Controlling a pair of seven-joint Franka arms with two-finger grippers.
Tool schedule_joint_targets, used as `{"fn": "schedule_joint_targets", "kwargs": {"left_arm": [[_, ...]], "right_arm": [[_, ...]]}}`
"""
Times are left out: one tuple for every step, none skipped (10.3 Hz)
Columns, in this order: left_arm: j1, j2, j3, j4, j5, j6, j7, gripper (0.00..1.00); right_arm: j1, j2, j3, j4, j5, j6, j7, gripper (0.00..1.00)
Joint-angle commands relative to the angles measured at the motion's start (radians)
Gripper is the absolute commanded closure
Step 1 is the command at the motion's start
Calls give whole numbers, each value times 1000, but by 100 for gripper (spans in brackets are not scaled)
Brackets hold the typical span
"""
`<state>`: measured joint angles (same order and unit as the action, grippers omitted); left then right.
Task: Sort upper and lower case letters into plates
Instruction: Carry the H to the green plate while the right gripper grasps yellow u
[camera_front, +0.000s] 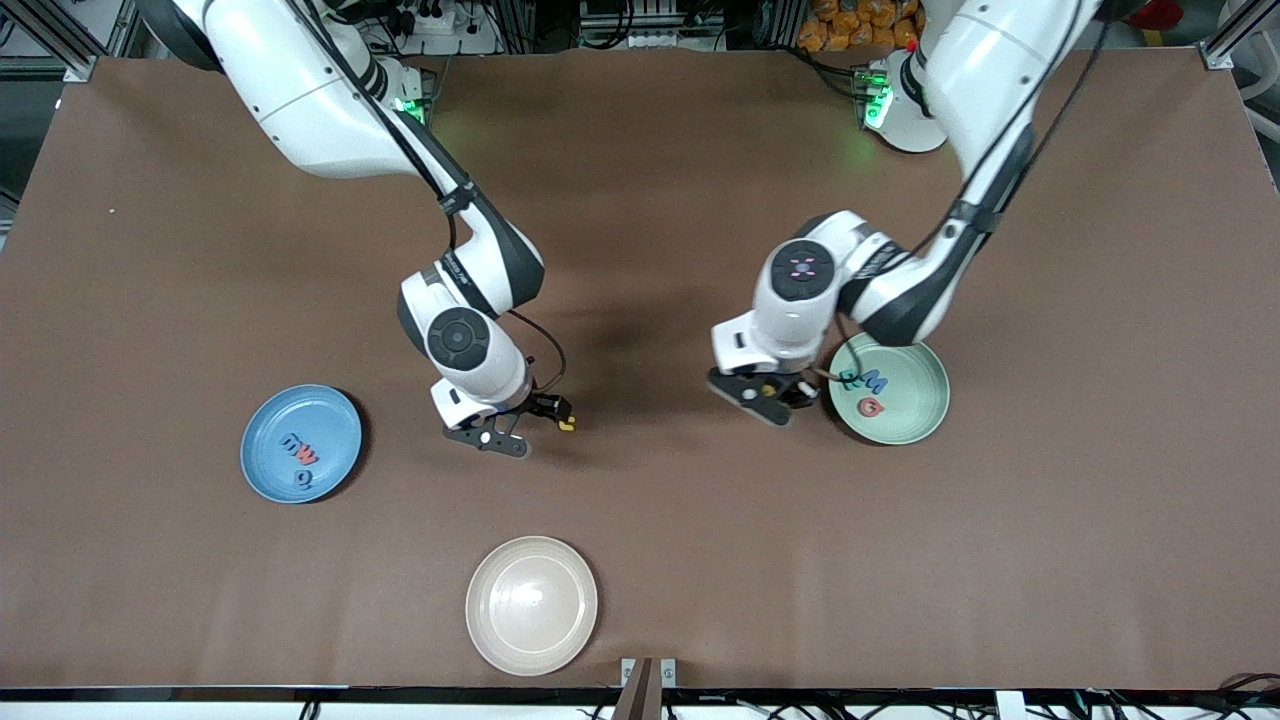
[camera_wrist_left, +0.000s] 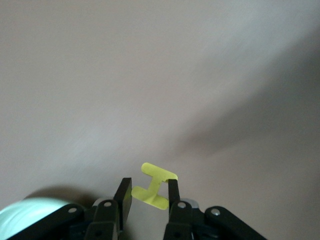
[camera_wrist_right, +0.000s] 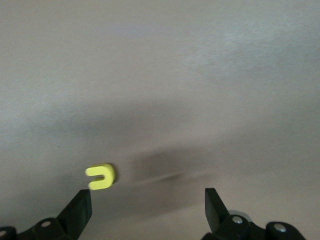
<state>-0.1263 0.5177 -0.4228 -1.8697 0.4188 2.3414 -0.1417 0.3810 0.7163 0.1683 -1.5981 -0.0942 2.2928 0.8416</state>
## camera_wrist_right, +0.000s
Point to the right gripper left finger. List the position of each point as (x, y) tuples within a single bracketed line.
[(75, 217)]

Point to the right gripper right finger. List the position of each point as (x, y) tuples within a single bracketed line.
[(220, 222)]

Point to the yellow foam letter u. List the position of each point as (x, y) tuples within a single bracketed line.
[(110, 175)]

